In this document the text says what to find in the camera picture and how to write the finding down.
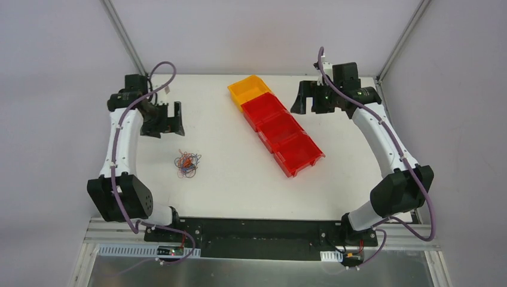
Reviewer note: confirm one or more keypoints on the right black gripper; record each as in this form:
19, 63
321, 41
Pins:
314, 97

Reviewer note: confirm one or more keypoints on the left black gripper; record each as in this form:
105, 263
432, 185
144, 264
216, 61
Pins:
164, 118

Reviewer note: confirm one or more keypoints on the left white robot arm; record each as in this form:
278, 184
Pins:
118, 194

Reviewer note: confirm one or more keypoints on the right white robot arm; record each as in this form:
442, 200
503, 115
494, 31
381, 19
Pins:
405, 182

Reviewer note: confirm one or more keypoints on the middle red plastic bin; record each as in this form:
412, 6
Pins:
276, 130

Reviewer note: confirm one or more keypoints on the yellow plastic bin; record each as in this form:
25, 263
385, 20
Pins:
247, 89

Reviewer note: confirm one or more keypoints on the end red plastic bin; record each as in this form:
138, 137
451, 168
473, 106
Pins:
296, 153

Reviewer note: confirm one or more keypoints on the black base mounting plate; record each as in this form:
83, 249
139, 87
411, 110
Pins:
265, 249

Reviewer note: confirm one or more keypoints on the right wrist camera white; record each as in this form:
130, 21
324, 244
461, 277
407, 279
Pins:
327, 69

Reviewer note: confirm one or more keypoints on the aluminium frame rail front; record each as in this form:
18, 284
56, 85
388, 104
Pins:
206, 231

